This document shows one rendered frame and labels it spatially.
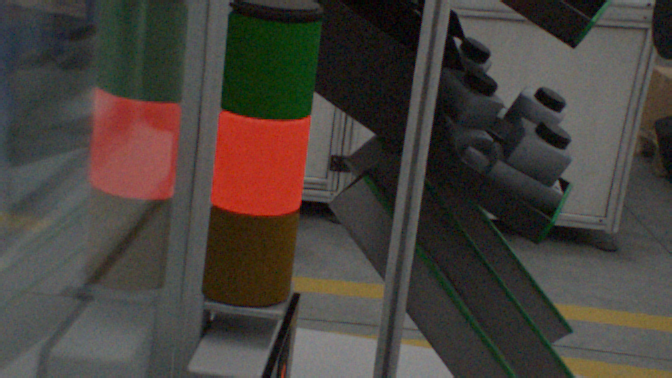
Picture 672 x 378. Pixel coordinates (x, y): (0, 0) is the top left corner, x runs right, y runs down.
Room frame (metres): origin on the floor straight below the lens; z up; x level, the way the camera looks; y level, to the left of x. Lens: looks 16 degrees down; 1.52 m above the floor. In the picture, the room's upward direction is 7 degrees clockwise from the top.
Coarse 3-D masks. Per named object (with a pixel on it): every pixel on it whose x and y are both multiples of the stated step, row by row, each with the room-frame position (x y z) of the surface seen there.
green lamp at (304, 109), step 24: (240, 24) 0.66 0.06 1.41; (264, 24) 0.66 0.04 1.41; (288, 24) 0.66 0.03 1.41; (312, 24) 0.67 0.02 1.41; (240, 48) 0.66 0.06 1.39; (264, 48) 0.66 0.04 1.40; (288, 48) 0.66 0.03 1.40; (312, 48) 0.67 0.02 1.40; (240, 72) 0.66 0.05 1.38; (264, 72) 0.66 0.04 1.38; (288, 72) 0.66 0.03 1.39; (312, 72) 0.67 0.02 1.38; (240, 96) 0.66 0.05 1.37; (264, 96) 0.66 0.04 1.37; (288, 96) 0.66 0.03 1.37; (312, 96) 0.68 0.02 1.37; (288, 120) 0.66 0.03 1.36
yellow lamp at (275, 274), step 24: (216, 216) 0.66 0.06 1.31; (240, 216) 0.66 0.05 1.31; (264, 216) 0.66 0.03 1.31; (288, 216) 0.67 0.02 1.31; (216, 240) 0.66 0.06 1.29; (240, 240) 0.66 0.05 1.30; (264, 240) 0.66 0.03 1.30; (288, 240) 0.67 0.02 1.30; (216, 264) 0.66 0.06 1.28; (240, 264) 0.66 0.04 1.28; (264, 264) 0.66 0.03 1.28; (288, 264) 0.67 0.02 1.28; (216, 288) 0.66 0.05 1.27; (240, 288) 0.66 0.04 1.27; (264, 288) 0.66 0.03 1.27; (288, 288) 0.68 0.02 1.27
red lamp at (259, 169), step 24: (240, 120) 0.66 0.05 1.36; (264, 120) 0.66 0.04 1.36; (240, 144) 0.66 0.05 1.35; (264, 144) 0.66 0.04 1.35; (288, 144) 0.66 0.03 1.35; (216, 168) 0.67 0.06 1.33; (240, 168) 0.66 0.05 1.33; (264, 168) 0.66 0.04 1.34; (288, 168) 0.66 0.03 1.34; (216, 192) 0.66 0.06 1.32; (240, 192) 0.66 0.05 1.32; (264, 192) 0.66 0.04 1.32; (288, 192) 0.66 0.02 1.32
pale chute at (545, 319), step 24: (384, 144) 1.25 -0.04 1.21; (360, 168) 1.25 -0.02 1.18; (456, 192) 1.36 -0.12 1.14; (456, 216) 1.36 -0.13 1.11; (480, 216) 1.35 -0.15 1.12; (480, 240) 1.35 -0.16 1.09; (504, 240) 1.34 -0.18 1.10; (504, 264) 1.34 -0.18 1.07; (528, 288) 1.34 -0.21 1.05; (528, 312) 1.33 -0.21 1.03; (552, 312) 1.33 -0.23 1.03; (552, 336) 1.33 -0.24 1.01
